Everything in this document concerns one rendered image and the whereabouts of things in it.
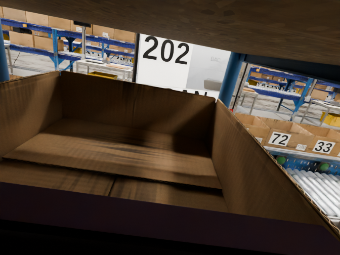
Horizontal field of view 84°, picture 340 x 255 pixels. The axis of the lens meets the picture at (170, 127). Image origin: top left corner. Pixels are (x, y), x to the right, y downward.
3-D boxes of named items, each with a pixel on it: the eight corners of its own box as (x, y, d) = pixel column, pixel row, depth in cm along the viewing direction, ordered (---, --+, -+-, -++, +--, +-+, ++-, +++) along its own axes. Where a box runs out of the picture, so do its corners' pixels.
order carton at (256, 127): (218, 139, 156) (224, 120, 150) (210, 125, 183) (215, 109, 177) (263, 146, 160) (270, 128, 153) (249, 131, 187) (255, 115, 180)
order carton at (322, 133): (305, 153, 163) (315, 135, 156) (286, 137, 190) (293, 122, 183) (347, 159, 167) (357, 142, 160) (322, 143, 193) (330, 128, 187)
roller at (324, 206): (330, 222, 117) (334, 216, 115) (283, 171, 164) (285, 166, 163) (337, 223, 117) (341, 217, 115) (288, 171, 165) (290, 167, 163)
